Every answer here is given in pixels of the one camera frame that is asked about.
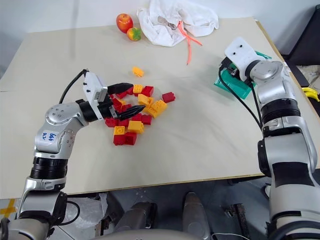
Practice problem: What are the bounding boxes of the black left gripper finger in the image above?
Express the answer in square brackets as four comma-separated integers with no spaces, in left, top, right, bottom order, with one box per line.
[107,82,134,96]
[116,104,147,120]

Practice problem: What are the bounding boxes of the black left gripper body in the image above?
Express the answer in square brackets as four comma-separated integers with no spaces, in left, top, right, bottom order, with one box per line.
[98,93,122,121]

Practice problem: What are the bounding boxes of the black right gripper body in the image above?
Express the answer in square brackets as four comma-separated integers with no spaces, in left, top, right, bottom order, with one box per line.
[219,56,241,76]

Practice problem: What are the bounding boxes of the teal plastic bin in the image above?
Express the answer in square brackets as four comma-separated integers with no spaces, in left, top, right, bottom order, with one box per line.
[213,50,273,100]

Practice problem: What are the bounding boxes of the orange toy fruit green leaf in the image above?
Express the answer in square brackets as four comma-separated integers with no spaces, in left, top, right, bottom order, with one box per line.
[126,27,142,42]

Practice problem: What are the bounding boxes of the red toy apple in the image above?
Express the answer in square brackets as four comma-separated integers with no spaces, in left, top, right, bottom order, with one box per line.
[115,12,134,34]

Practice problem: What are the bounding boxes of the black sofa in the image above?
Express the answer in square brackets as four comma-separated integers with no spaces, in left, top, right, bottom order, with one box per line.
[279,4,320,88]

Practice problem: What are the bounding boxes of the beige crumpled cloth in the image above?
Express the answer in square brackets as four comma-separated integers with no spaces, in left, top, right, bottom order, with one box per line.
[298,65,320,87]

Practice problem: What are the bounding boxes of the yellow toy banana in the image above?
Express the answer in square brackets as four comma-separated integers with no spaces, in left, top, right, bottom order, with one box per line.
[301,87,320,103]

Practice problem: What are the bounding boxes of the dark grey rounded shape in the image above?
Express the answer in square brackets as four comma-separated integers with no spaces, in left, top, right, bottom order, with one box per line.
[115,201,158,234]
[181,191,211,240]

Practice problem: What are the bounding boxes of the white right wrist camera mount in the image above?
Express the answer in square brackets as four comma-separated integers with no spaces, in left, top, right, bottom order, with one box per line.
[224,36,266,81]

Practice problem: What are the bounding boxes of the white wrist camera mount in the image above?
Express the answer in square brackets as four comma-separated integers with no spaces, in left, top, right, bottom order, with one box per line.
[224,36,266,81]
[82,70,109,121]

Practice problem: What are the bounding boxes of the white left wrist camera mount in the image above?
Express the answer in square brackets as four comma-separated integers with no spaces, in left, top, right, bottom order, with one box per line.
[82,70,109,121]

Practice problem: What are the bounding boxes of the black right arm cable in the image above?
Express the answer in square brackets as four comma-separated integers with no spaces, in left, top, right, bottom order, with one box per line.
[218,66,264,130]

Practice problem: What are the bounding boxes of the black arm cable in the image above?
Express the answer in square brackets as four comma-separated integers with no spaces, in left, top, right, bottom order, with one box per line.
[218,66,264,130]
[58,69,90,104]

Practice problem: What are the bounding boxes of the orange drawstring cord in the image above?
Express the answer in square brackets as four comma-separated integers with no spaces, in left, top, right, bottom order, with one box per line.
[177,20,204,66]

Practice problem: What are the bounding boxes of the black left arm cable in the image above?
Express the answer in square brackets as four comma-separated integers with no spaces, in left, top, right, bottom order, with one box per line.
[58,69,90,104]

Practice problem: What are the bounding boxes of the white cloth drawstring bag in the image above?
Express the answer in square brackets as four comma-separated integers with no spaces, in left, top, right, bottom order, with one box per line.
[136,0,220,48]

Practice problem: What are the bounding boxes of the black floor cable loop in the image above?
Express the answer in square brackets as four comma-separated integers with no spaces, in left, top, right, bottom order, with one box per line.
[59,199,81,227]

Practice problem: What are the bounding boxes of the white thin cable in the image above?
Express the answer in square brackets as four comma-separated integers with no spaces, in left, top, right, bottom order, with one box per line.
[210,232,252,240]

